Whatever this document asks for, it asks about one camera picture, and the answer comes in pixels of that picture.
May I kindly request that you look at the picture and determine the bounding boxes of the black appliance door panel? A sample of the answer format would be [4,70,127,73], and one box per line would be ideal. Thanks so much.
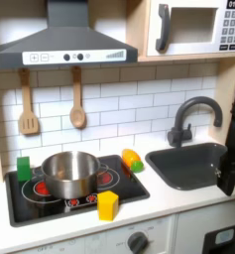
[201,222,235,254]

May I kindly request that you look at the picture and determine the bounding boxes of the dark grey tap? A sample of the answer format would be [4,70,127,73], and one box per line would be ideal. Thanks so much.
[166,95,224,149]

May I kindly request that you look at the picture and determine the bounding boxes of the yellow toy block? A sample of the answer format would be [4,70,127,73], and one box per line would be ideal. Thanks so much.
[96,190,120,222]

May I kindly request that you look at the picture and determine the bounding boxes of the orange and green toy vegetable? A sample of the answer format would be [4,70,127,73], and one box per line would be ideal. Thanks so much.
[121,148,146,175]

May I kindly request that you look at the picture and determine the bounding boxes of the grey range hood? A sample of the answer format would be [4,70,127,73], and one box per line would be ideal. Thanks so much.
[0,0,139,70]

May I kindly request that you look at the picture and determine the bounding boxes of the grey microwave handle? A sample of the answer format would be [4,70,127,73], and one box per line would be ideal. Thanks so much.
[155,3,172,54]

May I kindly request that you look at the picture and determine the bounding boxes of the steel pot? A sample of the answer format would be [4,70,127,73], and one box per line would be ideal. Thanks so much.
[40,150,110,200]

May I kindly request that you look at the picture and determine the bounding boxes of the slotted wooden spatula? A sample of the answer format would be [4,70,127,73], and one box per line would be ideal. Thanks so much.
[17,67,41,136]

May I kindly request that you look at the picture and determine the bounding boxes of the black stove cooktop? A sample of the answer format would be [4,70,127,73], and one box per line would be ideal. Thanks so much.
[4,154,152,228]

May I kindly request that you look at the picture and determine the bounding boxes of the dark grey sink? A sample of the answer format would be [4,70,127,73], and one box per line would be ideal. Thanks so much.
[144,142,229,191]

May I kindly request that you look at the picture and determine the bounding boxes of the grey oven knob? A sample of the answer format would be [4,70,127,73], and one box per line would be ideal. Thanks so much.
[126,230,150,254]

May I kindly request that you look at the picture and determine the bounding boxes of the wooden spoon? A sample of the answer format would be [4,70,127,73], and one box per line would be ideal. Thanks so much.
[68,65,88,130]

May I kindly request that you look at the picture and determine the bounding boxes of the green toy block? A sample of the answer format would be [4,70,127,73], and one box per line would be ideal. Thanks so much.
[16,156,33,183]

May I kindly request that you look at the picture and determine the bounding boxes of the white toy microwave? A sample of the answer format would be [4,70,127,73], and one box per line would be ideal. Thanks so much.
[146,0,235,58]

